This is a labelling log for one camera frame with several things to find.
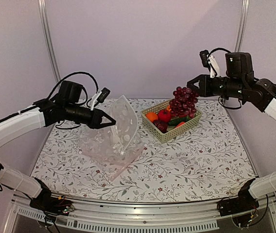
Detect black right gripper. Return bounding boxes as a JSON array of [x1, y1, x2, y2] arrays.
[[187, 74, 245, 99]]

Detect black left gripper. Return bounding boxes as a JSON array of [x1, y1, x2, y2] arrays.
[[65, 103, 117, 129]]

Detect dark purple toy grapes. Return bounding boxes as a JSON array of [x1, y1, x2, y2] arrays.
[[169, 86, 199, 119]]

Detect clear white-dotted zip bag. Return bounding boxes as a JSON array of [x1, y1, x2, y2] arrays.
[[78, 95, 138, 158]]

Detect clear pink-zipper zip bag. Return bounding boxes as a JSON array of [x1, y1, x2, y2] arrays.
[[79, 142, 144, 181]]

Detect red toy pepper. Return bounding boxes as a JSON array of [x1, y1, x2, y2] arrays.
[[157, 109, 172, 123]]

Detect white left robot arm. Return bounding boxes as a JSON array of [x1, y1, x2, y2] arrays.
[[0, 81, 116, 211]]

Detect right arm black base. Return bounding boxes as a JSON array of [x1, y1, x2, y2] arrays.
[[217, 178, 259, 216]]

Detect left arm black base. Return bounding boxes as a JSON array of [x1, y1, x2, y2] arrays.
[[30, 178, 75, 216]]

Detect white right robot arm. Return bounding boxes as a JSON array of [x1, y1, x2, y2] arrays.
[[187, 50, 276, 212]]

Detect green toy vegetable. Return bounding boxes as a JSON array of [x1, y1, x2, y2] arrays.
[[182, 116, 195, 122]]

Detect orange toy carrot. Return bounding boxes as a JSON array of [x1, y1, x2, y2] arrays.
[[175, 121, 185, 128]]

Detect dark green toy cucumber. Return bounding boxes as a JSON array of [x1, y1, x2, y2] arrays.
[[168, 117, 182, 126]]

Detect beige perforated plastic basket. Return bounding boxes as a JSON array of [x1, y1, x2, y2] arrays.
[[141, 100, 202, 143]]

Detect floral patterned table mat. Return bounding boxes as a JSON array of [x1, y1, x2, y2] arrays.
[[32, 100, 257, 202]]

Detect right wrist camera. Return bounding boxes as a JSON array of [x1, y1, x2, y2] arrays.
[[199, 50, 220, 78]]

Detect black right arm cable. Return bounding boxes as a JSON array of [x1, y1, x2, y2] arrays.
[[209, 47, 232, 55]]

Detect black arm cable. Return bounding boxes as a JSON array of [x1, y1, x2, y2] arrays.
[[209, 47, 232, 55], [48, 72, 99, 100]]

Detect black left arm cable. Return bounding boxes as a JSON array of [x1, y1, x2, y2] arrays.
[[48, 72, 99, 100]]

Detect right aluminium frame post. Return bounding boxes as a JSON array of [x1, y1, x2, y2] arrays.
[[234, 0, 250, 52]]

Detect aluminium frame post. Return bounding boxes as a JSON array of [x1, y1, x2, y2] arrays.
[[234, 0, 250, 52], [37, 0, 61, 82]]

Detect aluminium front rail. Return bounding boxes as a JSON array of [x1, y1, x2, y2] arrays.
[[3, 194, 276, 233]]

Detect left aluminium frame post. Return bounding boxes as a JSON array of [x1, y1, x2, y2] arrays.
[[37, 0, 61, 82]]

